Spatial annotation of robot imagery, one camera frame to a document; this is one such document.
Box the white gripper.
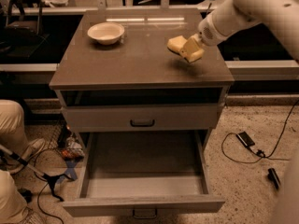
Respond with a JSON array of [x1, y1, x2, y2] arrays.
[[179, 12, 227, 63]]

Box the white bowl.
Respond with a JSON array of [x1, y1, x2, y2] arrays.
[[87, 22, 125, 45]]

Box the black chair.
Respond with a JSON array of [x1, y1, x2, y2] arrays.
[[0, 0, 46, 58]]

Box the person leg beige trousers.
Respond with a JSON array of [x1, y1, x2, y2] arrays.
[[0, 100, 29, 150]]

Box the white shoe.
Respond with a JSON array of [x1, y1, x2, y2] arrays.
[[7, 139, 46, 175]]

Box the grey drawer cabinet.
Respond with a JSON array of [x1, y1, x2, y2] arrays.
[[50, 7, 234, 144]]

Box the closed grey top drawer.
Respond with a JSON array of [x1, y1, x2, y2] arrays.
[[62, 104, 221, 133]]

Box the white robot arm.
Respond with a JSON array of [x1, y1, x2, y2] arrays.
[[179, 0, 299, 224]]

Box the black cable on floor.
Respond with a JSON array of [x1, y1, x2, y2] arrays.
[[221, 98, 299, 165]]

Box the black bar on floor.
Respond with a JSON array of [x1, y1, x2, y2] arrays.
[[267, 168, 280, 189]]

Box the black phone on floor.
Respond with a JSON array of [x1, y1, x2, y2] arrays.
[[236, 132, 255, 148]]

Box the yellow sponge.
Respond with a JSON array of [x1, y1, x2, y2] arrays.
[[167, 35, 187, 54]]

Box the open grey middle drawer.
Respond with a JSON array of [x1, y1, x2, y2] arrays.
[[63, 131, 224, 219]]

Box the grabber stick tool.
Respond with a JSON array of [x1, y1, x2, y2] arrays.
[[0, 145, 73, 202]]

